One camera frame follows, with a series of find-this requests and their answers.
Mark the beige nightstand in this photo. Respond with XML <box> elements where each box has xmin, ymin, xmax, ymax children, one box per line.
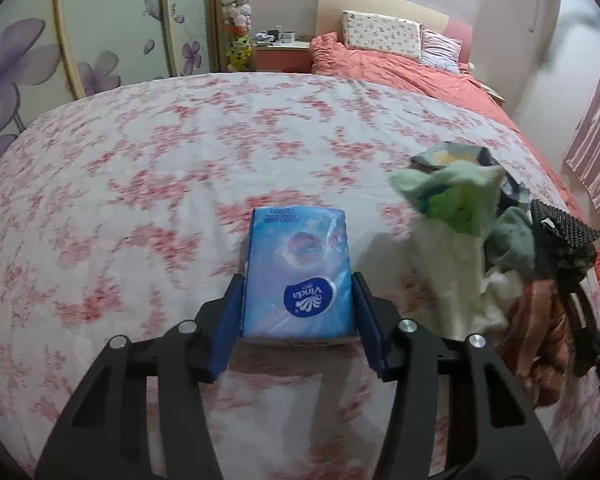
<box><xmin>477</xmin><ymin>80</ymin><xmax>506</xmax><ymax>106</ymax></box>

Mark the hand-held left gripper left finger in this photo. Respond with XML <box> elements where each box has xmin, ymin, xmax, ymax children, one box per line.
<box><xmin>34</xmin><ymin>273</ymin><xmax>244</xmax><ymax>480</ymax></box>

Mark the purple striped pillow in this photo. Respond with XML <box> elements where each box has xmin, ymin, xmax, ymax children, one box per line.
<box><xmin>420</xmin><ymin>29</ymin><xmax>463</xmax><ymax>75</ymax></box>

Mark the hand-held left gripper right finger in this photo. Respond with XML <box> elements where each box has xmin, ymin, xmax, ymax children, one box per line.
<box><xmin>352</xmin><ymin>272</ymin><xmax>563</xmax><ymax>480</ymax></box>

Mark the white cloth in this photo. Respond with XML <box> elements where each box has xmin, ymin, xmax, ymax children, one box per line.
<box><xmin>412</xmin><ymin>210</ymin><xmax>526</xmax><ymax>341</ymax></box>

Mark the stack of plush toys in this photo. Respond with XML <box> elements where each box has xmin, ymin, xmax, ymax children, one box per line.
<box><xmin>220</xmin><ymin>0</ymin><xmax>255</xmax><ymax>72</ymax></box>

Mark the pink nightstand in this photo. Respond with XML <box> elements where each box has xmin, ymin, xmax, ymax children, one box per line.
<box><xmin>254</xmin><ymin>40</ymin><xmax>313</xmax><ymax>73</ymax></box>

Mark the black floral cloth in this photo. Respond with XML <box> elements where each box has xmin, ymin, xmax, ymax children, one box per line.
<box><xmin>530</xmin><ymin>199</ymin><xmax>600</xmax><ymax>286</ymax></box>

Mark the blue tissue pack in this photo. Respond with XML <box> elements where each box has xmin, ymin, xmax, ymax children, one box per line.
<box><xmin>240</xmin><ymin>206</ymin><xmax>358</xmax><ymax>346</ymax></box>

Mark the white floral pillow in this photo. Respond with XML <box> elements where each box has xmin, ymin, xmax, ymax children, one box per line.
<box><xmin>341</xmin><ymin>10</ymin><xmax>423</xmax><ymax>63</ymax></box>

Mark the grey green cloth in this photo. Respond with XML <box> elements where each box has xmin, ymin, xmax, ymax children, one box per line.
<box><xmin>485</xmin><ymin>207</ymin><xmax>537</xmax><ymax>277</ymax></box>

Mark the pink floral tablecloth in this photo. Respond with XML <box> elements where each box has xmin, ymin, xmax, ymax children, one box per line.
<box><xmin>0</xmin><ymin>71</ymin><xmax>600</xmax><ymax>480</ymax></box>

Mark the beige and pink headboard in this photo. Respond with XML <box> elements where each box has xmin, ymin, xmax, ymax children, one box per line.
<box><xmin>316</xmin><ymin>0</ymin><xmax>473</xmax><ymax>66</ymax></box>

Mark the wardrobe with purple flower doors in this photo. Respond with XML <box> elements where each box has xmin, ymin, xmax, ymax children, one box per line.
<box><xmin>0</xmin><ymin>0</ymin><xmax>216</xmax><ymax>171</ymax></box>

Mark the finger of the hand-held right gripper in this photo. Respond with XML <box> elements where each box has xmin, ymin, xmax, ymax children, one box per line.
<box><xmin>565</xmin><ymin>287</ymin><xmax>600</xmax><ymax>378</ymax></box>

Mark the brown cloth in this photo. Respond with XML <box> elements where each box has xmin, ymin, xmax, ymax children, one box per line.
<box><xmin>502</xmin><ymin>277</ymin><xmax>581</xmax><ymax>408</ymax></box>

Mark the pink striped curtain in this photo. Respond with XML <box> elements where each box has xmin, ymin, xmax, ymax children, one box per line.
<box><xmin>564</xmin><ymin>30</ymin><xmax>600</xmax><ymax>231</ymax></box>

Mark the pink duvet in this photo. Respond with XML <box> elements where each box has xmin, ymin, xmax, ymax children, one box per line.
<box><xmin>310</xmin><ymin>32</ymin><xmax>586</xmax><ymax>221</ymax></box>

